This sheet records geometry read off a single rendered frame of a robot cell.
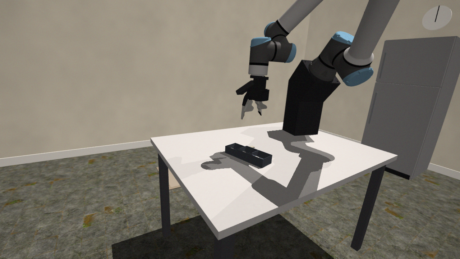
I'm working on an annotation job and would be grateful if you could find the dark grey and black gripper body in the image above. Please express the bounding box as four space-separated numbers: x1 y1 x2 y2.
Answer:
248 75 269 101

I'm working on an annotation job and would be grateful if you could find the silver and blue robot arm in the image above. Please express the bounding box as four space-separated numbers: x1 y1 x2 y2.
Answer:
248 0 400 86

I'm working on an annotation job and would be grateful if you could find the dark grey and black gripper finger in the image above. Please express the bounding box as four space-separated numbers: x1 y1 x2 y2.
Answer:
255 101 267 115
241 92 254 119

